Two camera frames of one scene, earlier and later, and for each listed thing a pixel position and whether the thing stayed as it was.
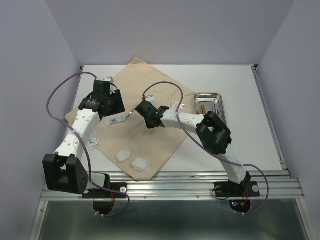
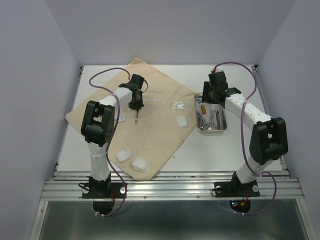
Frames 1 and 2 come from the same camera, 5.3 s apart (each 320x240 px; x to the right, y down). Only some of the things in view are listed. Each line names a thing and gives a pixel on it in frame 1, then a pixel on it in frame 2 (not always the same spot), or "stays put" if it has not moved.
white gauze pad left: [124, 155] stays put
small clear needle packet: [175, 104] stays put
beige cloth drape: [125, 137] stays put
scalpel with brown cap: [203, 109] stays put
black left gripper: [119, 107] to [132, 106]
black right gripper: [148, 125] to [206, 87]
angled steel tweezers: [130, 113] to [136, 119]
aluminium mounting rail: [274, 185] stays put
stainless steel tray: [206, 102] stays put
